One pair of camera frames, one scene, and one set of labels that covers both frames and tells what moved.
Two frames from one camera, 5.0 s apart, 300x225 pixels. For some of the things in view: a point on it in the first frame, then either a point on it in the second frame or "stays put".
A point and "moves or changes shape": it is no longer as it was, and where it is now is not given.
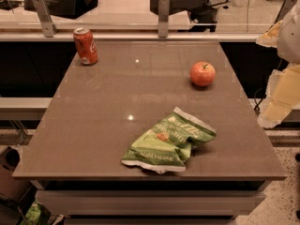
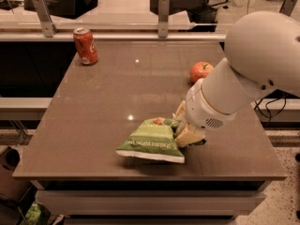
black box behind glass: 68,1 stays put
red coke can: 85,46 stays put
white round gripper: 291,37 -> 202,109
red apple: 202,74 stays put
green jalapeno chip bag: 164,146 moves or changes shape
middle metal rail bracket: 163,16 stays put
